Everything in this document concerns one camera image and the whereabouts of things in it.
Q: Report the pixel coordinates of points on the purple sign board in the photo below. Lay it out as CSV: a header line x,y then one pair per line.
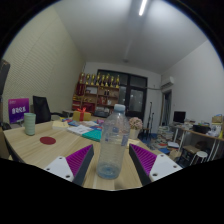
x,y
18,110

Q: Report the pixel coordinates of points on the long wooden side desk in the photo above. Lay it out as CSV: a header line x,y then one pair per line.
x,y
200,134

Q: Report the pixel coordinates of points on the ceiling tube light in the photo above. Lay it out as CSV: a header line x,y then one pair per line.
x,y
143,7

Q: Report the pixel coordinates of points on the wooden shelf unit with trophies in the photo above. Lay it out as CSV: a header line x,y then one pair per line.
x,y
96,95

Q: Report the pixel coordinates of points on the cream book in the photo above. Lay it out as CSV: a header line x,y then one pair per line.
x,y
60,125

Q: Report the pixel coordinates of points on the clear plastic water bottle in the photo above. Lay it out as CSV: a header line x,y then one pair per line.
x,y
113,143

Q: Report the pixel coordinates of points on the teal book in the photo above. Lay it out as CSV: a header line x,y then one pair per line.
x,y
92,135

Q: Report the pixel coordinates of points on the black tripod stand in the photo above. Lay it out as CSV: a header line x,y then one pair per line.
x,y
150,116

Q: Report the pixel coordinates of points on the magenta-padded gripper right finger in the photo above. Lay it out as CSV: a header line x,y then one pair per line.
x,y
163,165

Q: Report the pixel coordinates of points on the dark bag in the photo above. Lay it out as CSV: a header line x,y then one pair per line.
x,y
4,76

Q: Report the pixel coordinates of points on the pale yellow book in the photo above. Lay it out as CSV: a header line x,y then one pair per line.
x,y
134,142

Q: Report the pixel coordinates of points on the white round stool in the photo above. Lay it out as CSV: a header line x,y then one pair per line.
x,y
200,154

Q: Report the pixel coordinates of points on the black framed glass door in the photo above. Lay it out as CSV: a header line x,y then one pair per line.
x,y
136,98

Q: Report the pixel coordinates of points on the white printed booklet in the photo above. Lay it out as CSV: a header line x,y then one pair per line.
x,y
79,129

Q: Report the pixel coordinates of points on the yellow gift box red ribbon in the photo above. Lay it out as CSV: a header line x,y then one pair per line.
x,y
81,115

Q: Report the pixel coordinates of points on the pale green ribbed cup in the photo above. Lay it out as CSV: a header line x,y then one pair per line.
x,y
29,124

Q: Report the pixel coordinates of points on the pink flowers in white pot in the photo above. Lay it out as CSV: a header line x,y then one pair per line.
x,y
135,124

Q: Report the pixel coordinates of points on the stack of books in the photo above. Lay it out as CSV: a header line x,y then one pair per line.
x,y
165,135

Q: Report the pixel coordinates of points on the black office chair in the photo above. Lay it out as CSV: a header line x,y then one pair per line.
x,y
41,110

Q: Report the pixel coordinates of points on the black computer monitor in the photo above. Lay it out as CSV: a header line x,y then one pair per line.
x,y
179,117

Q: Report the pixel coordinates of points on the flat round red coaster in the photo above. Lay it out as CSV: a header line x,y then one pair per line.
x,y
47,140

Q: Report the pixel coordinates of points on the cardboard box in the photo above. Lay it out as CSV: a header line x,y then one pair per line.
x,y
217,119

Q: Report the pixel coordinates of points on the white wall air conditioner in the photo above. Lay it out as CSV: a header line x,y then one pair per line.
x,y
167,82

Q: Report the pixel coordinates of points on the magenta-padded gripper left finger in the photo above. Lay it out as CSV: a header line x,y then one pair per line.
x,y
60,166

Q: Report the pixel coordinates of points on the small wooden stool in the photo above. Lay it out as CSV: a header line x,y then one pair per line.
x,y
190,148

